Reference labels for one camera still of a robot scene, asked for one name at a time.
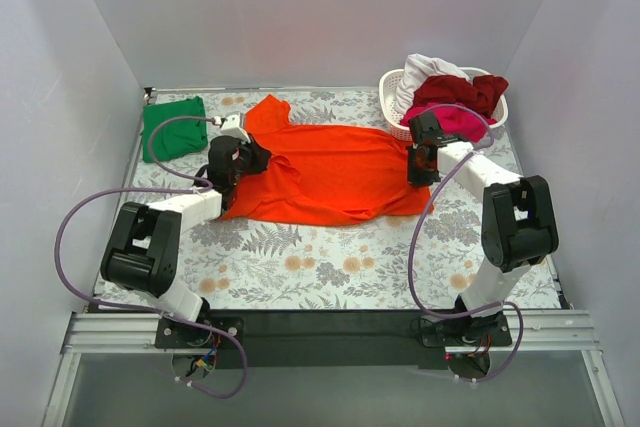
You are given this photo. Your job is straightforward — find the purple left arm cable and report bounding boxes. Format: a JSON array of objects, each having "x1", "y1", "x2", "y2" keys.
[{"x1": 54, "y1": 115, "x2": 250, "y2": 400}]

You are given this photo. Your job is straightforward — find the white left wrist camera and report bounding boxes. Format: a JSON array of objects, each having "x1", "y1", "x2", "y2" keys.
[{"x1": 211, "y1": 113, "x2": 251, "y2": 144}]

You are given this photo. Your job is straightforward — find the orange t-shirt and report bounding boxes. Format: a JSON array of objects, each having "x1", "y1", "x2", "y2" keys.
[{"x1": 224, "y1": 95, "x2": 431, "y2": 226}]

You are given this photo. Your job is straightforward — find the folded green t-shirt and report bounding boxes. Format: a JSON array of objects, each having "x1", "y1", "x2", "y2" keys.
[{"x1": 142, "y1": 96, "x2": 208, "y2": 163}]

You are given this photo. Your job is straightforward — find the aluminium frame rail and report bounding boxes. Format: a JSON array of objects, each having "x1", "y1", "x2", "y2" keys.
[{"x1": 62, "y1": 309, "x2": 601, "y2": 353}]

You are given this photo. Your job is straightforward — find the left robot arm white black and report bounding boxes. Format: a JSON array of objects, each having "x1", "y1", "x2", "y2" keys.
[{"x1": 100, "y1": 135, "x2": 272, "y2": 347}]

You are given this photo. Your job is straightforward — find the magenta pink t-shirt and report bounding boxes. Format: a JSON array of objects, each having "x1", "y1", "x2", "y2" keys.
[{"x1": 400, "y1": 102, "x2": 488, "y2": 143}]

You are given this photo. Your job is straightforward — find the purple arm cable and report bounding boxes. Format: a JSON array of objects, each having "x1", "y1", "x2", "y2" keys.
[
  {"x1": 407, "y1": 103, "x2": 525, "y2": 384},
  {"x1": 54, "y1": 115, "x2": 250, "y2": 400}
]

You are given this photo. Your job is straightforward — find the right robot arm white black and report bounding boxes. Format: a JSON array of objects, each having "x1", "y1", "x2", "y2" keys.
[{"x1": 408, "y1": 106, "x2": 559, "y2": 345}]

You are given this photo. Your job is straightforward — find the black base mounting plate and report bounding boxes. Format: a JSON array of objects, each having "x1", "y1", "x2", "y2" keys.
[{"x1": 154, "y1": 310, "x2": 516, "y2": 370}]

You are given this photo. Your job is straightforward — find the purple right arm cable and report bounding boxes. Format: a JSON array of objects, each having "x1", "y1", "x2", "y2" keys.
[{"x1": 407, "y1": 103, "x2": 525, "y2": 384}]

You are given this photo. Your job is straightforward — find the white t-shirt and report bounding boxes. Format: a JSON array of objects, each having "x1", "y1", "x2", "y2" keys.
[{"x1": 394, "y1": 53, "x2": 471, "y2": 116}]

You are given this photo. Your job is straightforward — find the floral patterned table mat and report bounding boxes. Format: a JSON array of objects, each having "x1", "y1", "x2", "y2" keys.
[{"x1": 125, "y1": 88, "x2": 560, "y2": 310}]

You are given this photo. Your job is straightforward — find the dark red t-shirt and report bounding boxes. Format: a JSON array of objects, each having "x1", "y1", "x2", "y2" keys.
[{"x1": 411, "y1": 75, "x2": 509, "y2": 118}]

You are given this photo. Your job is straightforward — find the white plastic laundry basket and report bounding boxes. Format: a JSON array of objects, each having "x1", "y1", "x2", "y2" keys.
[{"x1": 378, "y1": 69, "x2": 509, "y2": 141}]

